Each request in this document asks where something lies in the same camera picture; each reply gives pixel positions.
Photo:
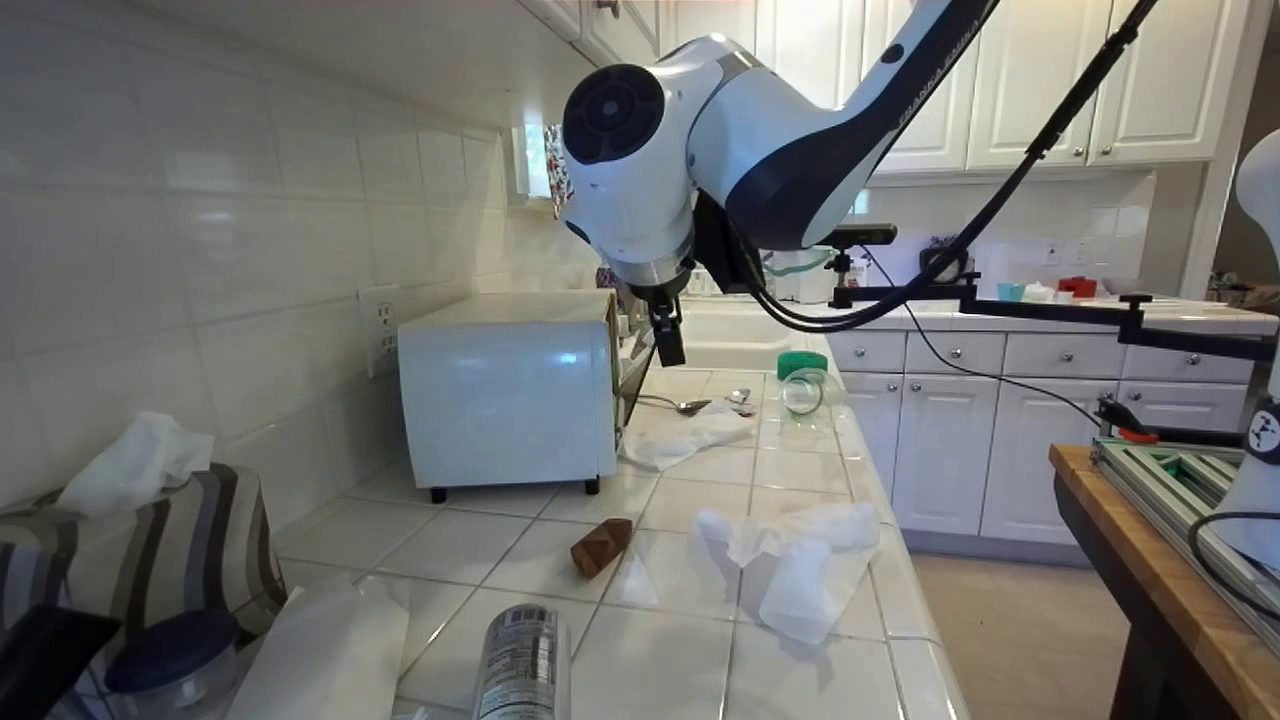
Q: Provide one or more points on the metal spoon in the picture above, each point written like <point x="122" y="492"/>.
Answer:
<point x="683" y="402"/>

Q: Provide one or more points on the black stereo camera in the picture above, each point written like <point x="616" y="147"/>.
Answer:
<point x="862" y="239"/>

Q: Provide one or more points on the white paper bag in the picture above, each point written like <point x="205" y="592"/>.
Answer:
<point x="323" y="652"/>

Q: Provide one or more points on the container with blue lid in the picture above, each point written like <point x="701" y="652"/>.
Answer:
<point x="173" y="652"/>

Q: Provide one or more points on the crumpled white paper towel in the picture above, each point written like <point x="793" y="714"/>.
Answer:
<point x="802" y="574"/>

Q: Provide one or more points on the glass oven door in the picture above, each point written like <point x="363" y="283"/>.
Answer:
<point x="626" y="372"/>

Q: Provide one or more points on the metal base plate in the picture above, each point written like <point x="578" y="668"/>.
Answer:
<point x="1173" y="485"/>

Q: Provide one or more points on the black table clock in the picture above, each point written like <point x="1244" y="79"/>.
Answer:
<point x="940" y="264"/>

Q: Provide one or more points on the clear plastic container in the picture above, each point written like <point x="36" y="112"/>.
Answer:
<point x="802" y="283"/>

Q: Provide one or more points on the thin white napkin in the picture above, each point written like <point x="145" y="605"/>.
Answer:
<point x="686" y="436"/>

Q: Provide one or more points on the crumpled white tissue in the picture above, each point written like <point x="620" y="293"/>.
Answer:
<point x="135" y="461"/>

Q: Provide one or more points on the small red object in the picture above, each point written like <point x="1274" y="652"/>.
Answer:
<point x="1078" y="285"/>

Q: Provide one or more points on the green object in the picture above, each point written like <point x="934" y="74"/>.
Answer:
<point x="802" y="360"/>

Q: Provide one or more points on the window with patterned curtain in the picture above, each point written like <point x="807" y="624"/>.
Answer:
<point x="537" y="162"/>

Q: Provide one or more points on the small brown object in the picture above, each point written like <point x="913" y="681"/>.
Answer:
<point x="600" y="548"/>

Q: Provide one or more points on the white toaster oven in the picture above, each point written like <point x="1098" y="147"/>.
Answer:
<point x="505" y="394"/>

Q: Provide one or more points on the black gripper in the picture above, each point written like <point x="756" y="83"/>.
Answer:
<point x="663" y="293"/>

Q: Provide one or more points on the white wall cabinet row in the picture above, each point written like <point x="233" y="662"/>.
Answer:
<point x="1135" y="83"/>

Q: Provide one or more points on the small shiny metal object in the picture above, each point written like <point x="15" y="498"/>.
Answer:
<point x="741" y="402"/>

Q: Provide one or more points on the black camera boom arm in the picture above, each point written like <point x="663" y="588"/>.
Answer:
<point x="1067" y="315"/>

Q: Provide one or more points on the flat black object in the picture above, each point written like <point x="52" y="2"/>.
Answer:
<point x="46" y="652"/>

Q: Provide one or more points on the red and black clamp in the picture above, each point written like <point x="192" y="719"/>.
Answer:
<point x="1126" y="427"/>

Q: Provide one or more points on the white upper cabinet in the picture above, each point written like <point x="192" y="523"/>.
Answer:
<point x="401" y="41"/>

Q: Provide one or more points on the wooden table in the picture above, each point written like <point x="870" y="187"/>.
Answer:
<point x="1173" y="600"/>

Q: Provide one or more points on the small teal object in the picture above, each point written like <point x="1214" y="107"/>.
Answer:
<point x="1010" y="289"/>

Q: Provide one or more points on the white base cabinet row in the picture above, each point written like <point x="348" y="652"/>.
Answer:
<point x="1001" y="454"/>

